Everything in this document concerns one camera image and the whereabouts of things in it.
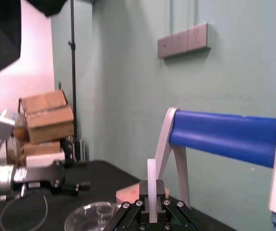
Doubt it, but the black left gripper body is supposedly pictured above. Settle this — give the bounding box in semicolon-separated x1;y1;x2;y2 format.
12;159;66;193

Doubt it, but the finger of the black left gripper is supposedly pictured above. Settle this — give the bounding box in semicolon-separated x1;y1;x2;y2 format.
63;181;92;192
101;180;151;231

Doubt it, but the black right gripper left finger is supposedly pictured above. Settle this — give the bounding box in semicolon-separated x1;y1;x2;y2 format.
52;188;80;196

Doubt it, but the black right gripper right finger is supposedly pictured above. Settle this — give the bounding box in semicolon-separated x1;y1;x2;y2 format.
155;179;199;230

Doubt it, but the white translucent stirring rod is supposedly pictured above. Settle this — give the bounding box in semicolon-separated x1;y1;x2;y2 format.
147;158;158;223

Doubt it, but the black table cloth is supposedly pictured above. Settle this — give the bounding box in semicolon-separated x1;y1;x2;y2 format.
0;159;237;231

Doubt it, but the white flat box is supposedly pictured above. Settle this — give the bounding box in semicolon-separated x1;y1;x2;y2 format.
26;153;66;168

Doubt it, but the pink sponge block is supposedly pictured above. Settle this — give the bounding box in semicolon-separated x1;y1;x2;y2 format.
116;183;170;205

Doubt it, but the small brown cardboard box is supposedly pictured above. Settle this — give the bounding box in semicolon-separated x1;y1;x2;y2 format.
23;141;62;156

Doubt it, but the clear glass petri dish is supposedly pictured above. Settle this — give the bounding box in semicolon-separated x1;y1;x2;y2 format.
64;201;122;231

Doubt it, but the large brown cardboard box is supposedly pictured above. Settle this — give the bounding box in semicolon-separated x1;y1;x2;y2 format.
21;90;76;143

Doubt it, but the blue stand bar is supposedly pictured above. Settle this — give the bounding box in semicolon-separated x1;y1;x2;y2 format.
168;109;276;169

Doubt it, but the black light stand pole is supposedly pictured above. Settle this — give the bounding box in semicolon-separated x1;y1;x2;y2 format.
67;0;79;162

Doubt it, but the black softbox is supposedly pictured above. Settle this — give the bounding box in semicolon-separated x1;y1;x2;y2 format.
0;0;67;80

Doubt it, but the thin dark gripper cable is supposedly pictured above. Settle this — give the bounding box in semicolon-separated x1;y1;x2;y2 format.
1;190;50;230

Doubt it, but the white pipette stand frame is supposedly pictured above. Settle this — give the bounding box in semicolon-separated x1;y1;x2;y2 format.
154;106;192;210

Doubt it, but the grey wall socket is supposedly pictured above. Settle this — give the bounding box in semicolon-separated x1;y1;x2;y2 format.
171;30;188;56
186;23;212;52

